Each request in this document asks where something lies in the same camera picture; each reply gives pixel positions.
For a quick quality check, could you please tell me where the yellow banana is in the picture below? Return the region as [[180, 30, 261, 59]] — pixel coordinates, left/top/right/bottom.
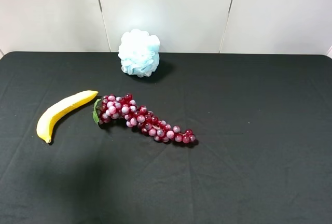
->
[[36, 90, 98, 144]]

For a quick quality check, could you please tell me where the black tablecloth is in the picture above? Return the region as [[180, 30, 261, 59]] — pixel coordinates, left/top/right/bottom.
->
[[1, 52, 331, 223]]

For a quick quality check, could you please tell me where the light blue bath loofah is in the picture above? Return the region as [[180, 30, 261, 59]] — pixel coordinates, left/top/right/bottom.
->
[[118, 29, 160, 78]]

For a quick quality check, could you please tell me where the red grape bunch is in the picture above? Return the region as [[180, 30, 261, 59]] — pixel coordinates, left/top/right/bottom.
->
[[93, 94, 197, 144]]

